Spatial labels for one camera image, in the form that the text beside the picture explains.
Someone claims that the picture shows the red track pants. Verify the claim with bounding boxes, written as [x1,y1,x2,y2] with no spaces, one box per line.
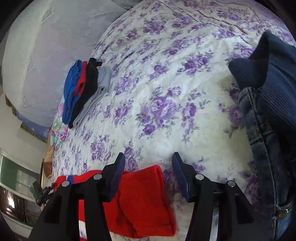
[52,164,177,241]

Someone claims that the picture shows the brown pillow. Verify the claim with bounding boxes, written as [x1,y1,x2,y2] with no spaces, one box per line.
[43,144,54,178]

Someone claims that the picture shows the blue patterned fabric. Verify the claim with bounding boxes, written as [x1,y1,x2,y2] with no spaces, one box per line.
[16,110,50,143]

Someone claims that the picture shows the folded floral turquoise blanket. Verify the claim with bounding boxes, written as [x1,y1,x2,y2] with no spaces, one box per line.
[50,96,68,149]

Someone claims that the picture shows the purple floral bedsheet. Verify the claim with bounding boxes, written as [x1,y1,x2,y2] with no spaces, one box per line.
[49,0,296,241]

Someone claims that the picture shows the folded blue garment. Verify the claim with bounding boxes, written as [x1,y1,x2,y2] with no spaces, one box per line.
[62,60,82,125]

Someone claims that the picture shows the folded red garment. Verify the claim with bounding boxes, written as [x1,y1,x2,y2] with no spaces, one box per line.
[73,61,87,97]

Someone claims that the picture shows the folded grey garment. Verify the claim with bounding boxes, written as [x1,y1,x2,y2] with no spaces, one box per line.
[72,66,111,128]

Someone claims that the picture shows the folded black garment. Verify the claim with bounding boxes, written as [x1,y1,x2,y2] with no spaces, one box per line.
[68,58,102,129]

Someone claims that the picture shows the blue denim jeans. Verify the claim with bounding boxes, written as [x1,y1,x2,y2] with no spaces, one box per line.
[228,32,295,240]

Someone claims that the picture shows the white lace covered bedding pile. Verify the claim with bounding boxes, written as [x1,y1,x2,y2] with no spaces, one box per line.
[2,1,125,126]

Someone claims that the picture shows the window frame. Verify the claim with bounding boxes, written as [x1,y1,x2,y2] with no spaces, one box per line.
[1,152,41,230]

